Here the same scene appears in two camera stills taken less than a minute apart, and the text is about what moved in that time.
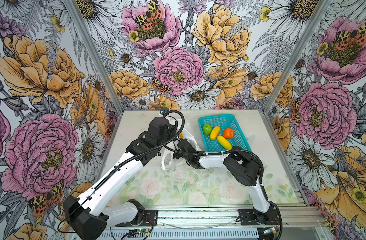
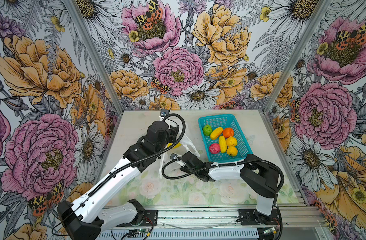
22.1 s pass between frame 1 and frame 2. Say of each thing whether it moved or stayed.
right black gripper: moved
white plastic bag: moved
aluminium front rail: stayed
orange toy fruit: stayed
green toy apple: stayed
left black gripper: stayed
